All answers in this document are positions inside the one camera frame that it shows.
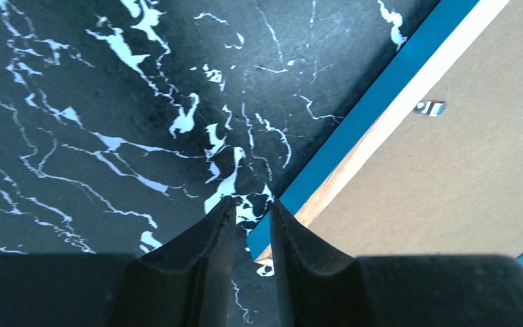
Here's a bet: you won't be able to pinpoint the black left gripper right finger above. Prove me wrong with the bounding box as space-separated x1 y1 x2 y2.
270 202 523 326

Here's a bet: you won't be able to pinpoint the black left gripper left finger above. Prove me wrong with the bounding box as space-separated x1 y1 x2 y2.
0 197 236 326

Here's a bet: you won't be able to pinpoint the metal turn clip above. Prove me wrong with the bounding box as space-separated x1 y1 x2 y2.
413 100 447 117

